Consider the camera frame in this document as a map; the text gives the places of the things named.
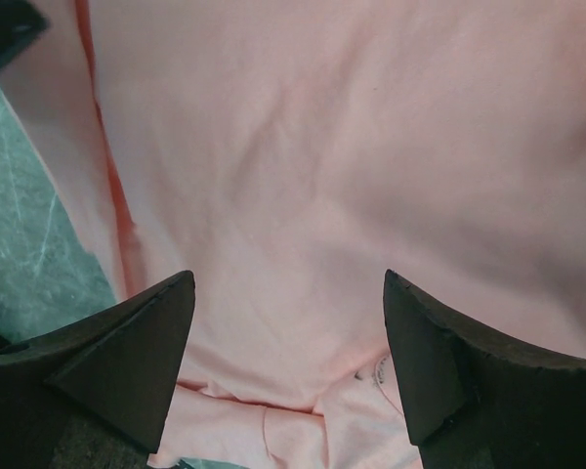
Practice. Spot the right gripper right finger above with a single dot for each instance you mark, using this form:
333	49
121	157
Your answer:
474	397

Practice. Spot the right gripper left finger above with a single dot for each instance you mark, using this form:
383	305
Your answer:
96	393

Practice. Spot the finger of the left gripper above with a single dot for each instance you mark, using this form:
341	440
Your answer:
21	23

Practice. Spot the salmon orange t shirt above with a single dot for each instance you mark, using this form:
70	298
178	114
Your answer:
289	153

